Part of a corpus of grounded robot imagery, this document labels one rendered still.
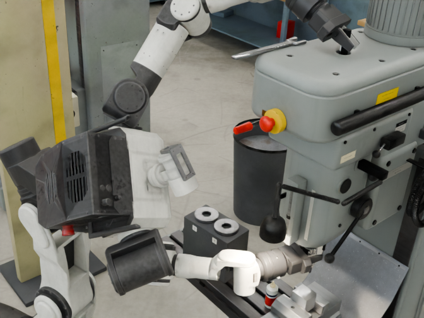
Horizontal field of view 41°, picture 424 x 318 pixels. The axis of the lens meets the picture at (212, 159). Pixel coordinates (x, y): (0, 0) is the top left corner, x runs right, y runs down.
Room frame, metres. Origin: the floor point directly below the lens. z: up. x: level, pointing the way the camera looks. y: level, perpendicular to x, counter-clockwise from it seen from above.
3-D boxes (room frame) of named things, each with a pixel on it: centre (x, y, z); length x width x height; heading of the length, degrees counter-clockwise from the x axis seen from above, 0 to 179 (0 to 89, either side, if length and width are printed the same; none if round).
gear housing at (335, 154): (1.41, -0.35, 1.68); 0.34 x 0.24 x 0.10; 132
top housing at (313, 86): (1.39, -0.33, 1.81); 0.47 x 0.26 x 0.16; 132
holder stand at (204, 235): (1.67, -0.03, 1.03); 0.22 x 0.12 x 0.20; 48
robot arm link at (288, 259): (1.34, -0.24, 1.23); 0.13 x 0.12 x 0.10; 28
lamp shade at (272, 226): (1.23, -0.18, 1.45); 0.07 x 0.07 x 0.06
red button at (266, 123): (1.22, -0.13, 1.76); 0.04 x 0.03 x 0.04; 42
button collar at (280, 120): (1.23, -0.15, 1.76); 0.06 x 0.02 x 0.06; 42
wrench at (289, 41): (1.37, -0.13, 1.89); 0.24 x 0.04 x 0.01; 133
